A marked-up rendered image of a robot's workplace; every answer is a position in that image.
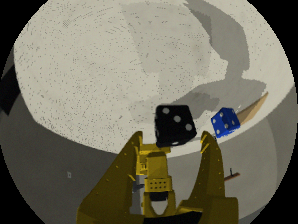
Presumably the blue die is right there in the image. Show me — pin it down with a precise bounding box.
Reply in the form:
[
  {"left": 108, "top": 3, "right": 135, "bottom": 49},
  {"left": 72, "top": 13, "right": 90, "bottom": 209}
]
[{"left": 211, "top": 107, "right": 241, "bottom": 138}]

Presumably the tan flat mat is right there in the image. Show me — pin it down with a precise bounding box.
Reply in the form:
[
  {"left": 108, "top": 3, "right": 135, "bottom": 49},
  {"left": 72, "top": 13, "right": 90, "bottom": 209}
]
[{"left": 236, "top": 92, "right": 269, "bottom": 125}]

